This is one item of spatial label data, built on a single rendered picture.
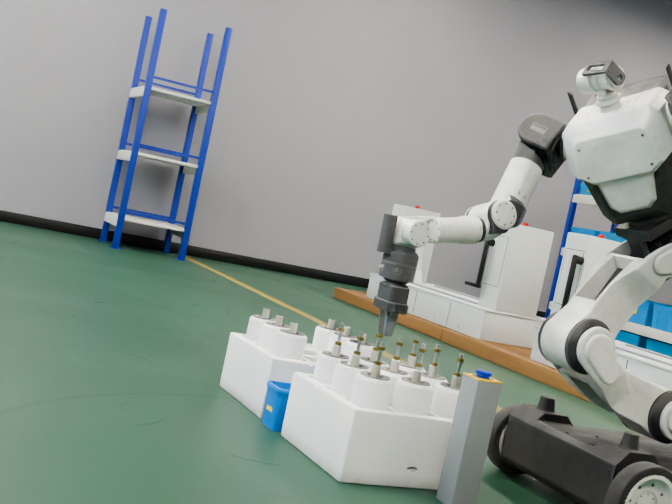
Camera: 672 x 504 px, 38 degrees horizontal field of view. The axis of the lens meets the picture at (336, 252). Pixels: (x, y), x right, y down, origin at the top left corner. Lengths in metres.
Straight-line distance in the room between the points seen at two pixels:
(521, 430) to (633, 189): 0.73
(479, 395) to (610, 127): 0.74
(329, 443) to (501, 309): 3.55
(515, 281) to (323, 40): 3.99
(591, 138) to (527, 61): 7.72
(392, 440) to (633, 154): 0.92
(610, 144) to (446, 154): 7.25
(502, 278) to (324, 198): 3.62
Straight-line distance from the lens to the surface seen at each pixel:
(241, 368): 3.04
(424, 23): 9.64
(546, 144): 2.59
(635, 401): 2.69
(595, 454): 2.52
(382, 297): 2.39
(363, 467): 2.38
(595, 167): 2.54
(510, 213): 2.49
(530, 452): 2.72
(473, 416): 2.34
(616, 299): 2.58
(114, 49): 8.61
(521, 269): 5.91
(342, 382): 2.49
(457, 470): 2.36
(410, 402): 2.44
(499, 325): 5.89
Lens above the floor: 0.62
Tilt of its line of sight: 2 degrees down
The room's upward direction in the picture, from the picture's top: 12 degrees clockwise
